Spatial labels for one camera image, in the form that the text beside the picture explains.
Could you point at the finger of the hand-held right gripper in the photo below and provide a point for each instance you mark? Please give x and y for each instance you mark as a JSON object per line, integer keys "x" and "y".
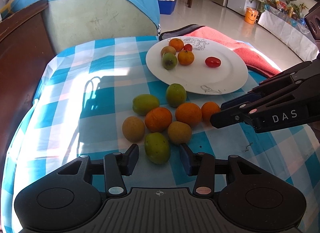
{"x": 225, "y": 120}
{"x": 233, "y": 102}

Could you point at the pink towel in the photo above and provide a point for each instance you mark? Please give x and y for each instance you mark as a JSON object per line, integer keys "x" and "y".
{"x": 225, "y": 37}

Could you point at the white floral plate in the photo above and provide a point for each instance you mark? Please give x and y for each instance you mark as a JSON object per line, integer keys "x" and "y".
{"x": 225, "y": 77}

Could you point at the blue checked tablecloth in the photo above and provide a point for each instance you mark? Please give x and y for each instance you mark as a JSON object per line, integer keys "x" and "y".
{"x": 87, "y": 92}

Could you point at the dark loose thread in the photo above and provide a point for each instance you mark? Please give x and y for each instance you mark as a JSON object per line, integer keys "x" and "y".
{"x": 247, "y": 147}

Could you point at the brownish jujube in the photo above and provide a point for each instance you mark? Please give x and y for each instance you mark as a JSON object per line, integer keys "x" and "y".
{"x": 133, "y": 128}
{"x": 179, "y": 132}
{"x": 167, "y": 49}

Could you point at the pale green upholstered sofa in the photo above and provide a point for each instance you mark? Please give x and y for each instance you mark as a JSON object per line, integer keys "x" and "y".
{"x": 100, "y": 22}

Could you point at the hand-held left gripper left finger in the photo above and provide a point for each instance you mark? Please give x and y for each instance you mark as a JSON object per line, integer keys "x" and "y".
{"x": 133, "y": 159}

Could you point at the dark wooden furniture panel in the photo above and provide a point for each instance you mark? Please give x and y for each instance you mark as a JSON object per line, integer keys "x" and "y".
{"x": 20, "y": 60}

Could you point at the orange smiley bin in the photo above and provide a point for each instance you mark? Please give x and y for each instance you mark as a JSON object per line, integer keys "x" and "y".
{"x": 251, "y": 15}

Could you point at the small potted plant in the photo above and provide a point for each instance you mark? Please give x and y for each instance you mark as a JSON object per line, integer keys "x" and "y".
{"x": 291, "y": 0}

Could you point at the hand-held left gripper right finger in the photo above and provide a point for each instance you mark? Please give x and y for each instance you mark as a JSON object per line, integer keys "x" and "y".
{"x": 185, "y": 159}

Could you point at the red cherry tomato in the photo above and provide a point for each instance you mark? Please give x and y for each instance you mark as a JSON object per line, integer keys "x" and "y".
{"x": 212, "y": 62}
{"x": 187, "y": 47}

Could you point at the blue plastic storage bin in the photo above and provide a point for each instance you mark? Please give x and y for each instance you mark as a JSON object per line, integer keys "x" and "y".
{"x": 166, "y": 6}

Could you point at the small orange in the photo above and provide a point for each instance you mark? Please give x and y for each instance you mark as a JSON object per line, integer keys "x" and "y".
{"x": 158, "y": 119}
{"x": 176, "y": 44}
{"x": 188, "y": 114}
{"x": 209, "y": 110}
{"x": 185, "y": 57}

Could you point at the white covered low cabinet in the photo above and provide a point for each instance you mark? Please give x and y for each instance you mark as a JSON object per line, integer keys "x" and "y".
{"x": 280, "y": 27}

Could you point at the green jujube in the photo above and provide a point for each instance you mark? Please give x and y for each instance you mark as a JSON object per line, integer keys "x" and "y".
{"x": 145, "y": 104}
{"x": 176, "y": 94}
{"x": 169, "y": 60}
{"x": 157, "y": 147}

